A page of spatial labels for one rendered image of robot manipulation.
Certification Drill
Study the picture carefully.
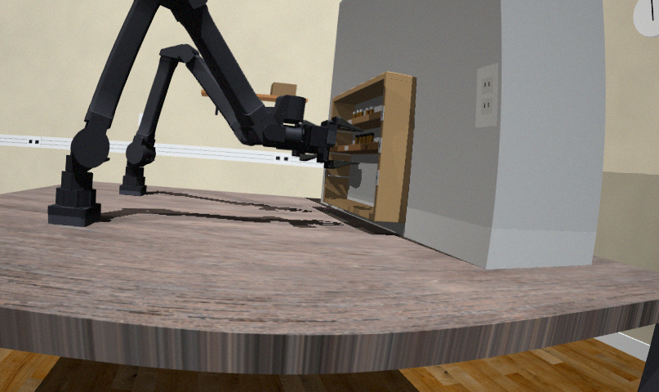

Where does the wooden wall rack frame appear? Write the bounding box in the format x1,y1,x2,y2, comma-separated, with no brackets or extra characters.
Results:
323,71,416,223

